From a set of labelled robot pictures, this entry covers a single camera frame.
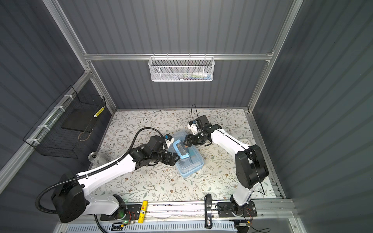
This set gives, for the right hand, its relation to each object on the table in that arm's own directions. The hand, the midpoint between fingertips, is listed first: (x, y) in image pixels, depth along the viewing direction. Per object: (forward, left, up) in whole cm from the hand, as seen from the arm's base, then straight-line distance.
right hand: (189, 143), depth 88 cm
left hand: (-9, +9, +2) cm, 12 cm away
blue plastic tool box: (-9, -1, -1) cm, 10 cm away
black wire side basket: (+1, +62, +21) cm, 65 cm away
